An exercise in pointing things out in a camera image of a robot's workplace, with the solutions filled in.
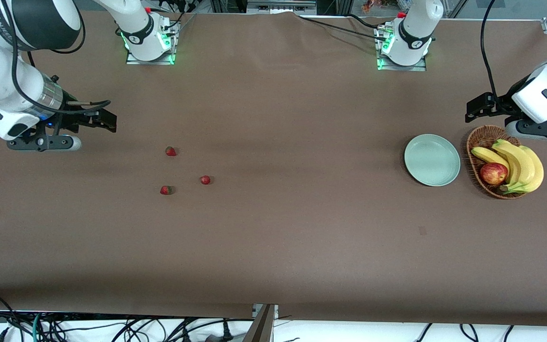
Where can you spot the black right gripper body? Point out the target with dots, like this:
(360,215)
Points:
(70,118)

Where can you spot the aluminium frame rail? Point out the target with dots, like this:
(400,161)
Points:
(280,5)

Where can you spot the table cover sheet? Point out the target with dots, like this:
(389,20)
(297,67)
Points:
(302,237)

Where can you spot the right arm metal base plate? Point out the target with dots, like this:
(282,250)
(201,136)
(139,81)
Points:
(133,61)

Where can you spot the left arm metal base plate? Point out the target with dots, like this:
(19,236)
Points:
(418,68)

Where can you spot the brown wicker basket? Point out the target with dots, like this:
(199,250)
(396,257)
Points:
(485,135)

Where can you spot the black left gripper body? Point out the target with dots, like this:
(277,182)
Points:
(503,105)

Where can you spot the red strawberry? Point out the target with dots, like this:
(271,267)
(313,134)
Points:
(165,190)
(204,180)
(170,151)

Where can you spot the pale green round plate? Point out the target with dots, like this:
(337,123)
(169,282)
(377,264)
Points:
(432,159)

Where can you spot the red apple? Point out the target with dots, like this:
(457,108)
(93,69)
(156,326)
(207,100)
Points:
(493,173)

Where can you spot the aluminium frame post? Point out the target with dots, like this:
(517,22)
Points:
(261,323)

